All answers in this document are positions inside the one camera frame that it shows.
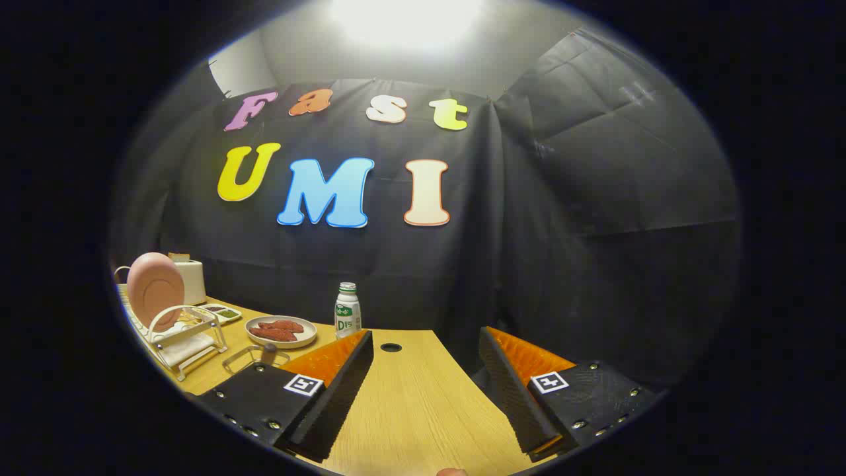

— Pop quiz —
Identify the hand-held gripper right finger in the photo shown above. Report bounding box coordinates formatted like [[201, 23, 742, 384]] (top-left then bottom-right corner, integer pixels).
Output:
[[479, 326, 662, 463]]

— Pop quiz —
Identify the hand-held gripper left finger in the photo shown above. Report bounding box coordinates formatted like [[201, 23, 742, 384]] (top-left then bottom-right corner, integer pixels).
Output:
[[195, 329, 375, 463]]

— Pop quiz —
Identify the metal wire basket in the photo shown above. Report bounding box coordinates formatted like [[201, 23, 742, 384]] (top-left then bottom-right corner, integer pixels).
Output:
[[222, 344, 290, 376]]

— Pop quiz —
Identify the white wire dish rack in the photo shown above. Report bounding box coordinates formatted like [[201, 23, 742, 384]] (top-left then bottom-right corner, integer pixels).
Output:
[[114, 266, 229, 382]]

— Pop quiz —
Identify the pink plate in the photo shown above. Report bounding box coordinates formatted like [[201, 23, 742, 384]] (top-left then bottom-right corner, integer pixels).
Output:
[[127, 253, 186, 333]]

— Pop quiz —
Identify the beige plate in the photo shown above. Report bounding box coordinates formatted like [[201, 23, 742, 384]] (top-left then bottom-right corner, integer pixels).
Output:
[[245, 315, 318, 350]]

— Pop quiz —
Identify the white drink bottle green label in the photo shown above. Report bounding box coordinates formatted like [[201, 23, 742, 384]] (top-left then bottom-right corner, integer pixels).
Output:
[[334, 282, 362, 339]]

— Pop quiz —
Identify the divided snack tray with beans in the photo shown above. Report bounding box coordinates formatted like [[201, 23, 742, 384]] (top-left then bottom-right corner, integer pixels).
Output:
[[198, 303, 243, 325]]

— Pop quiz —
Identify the white drip tray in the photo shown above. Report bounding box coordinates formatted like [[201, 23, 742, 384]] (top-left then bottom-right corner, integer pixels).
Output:
[[159, 334, 219, 368]]

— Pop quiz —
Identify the cream toaster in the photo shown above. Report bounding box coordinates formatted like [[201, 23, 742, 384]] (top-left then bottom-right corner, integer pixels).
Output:
[[169, 255, 207, 305]]

